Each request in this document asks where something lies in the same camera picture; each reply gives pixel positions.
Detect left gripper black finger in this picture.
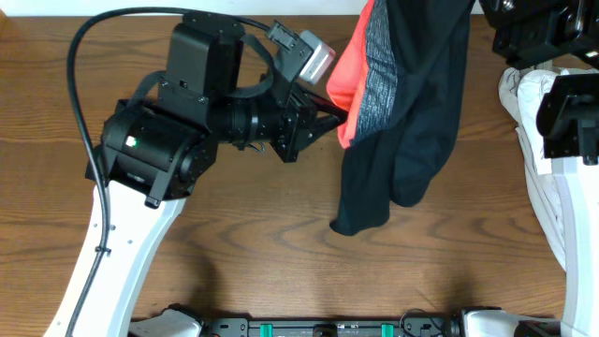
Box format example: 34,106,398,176
309,115,346,145
306,91,348,117

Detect black pants with red waistband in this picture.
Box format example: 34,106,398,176
326,0,474,236

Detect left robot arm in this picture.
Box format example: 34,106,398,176
47,8,347,336

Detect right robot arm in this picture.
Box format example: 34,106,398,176
458,0,598,337

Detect white crumpled garment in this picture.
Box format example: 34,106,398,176
498,67,598,267

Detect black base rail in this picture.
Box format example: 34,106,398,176
128,303,562,337

